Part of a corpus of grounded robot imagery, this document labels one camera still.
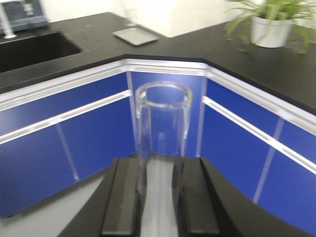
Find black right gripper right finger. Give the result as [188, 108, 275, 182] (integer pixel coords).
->
[178, 158, 310, 237]

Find silver metal tray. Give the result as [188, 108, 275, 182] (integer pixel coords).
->
[112, 27, 159, 46]

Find blue drying rack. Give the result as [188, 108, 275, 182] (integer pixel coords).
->
[0, 0, 48, 35]

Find blue cabinet fronts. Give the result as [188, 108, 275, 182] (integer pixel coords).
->
[0, 72, 316, 222]

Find black lab sink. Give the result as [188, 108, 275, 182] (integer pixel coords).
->
[0, 32, 81, 72]

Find green potted plant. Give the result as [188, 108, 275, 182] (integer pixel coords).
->
[225, 0, 316, 54]

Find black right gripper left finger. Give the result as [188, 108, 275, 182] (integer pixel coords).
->
[59, 158, 140, 237]

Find tall clear glass tube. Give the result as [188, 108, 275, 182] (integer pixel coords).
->
[135, 81, 193, 237]

